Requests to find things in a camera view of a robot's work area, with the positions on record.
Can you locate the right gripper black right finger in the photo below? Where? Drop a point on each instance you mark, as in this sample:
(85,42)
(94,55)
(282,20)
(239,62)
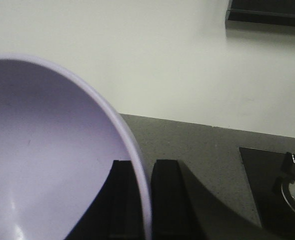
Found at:
(183,209)

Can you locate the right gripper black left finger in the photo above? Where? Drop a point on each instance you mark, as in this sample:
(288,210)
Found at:
(116,212)

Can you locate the black gas stove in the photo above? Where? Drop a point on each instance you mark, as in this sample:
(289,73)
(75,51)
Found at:
(271,177)

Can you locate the purple plastic bowl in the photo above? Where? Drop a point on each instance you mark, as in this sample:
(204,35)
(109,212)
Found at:
(58,140)

